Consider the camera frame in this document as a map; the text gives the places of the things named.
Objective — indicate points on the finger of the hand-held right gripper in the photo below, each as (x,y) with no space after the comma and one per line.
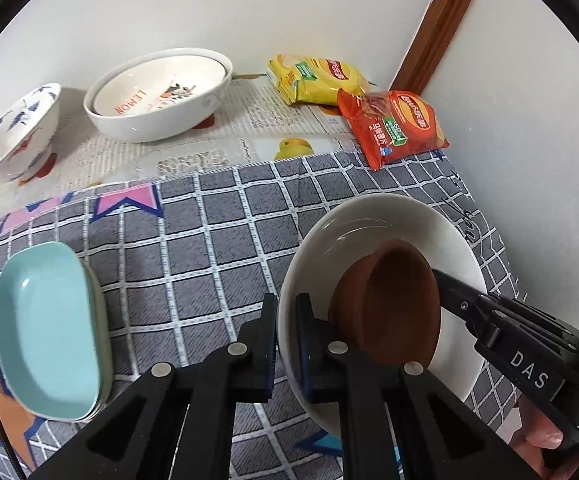
(462,300)

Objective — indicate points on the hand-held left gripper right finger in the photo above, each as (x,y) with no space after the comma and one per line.
(307,347)

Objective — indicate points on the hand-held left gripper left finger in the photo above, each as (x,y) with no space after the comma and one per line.
(269,347)

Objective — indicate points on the brown clay bowl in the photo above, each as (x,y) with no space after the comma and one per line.
(399,300)

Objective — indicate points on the plain white bowl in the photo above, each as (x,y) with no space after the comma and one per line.
(369,220)

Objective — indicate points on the teal plate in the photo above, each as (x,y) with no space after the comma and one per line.
(44,325)

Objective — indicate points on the person's right hand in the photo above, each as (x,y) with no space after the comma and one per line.
(539,430)

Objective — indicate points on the grey checked cloth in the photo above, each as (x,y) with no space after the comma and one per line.
(209,240)

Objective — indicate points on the pale green plate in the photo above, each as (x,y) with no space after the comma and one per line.
(105,340)

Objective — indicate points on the red chip bag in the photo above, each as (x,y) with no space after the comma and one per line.
(399,125)

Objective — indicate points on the large white lemon bowl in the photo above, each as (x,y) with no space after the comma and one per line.
(159,124)

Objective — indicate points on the yellow chip bag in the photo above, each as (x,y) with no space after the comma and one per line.
(314,82)

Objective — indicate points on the white lemon print bowl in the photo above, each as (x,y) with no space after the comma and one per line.
(139,85)

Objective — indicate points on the blue floral bowl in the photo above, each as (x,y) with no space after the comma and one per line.
(14,150)

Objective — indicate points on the brown wooden door frame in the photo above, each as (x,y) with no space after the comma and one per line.
(439,25)

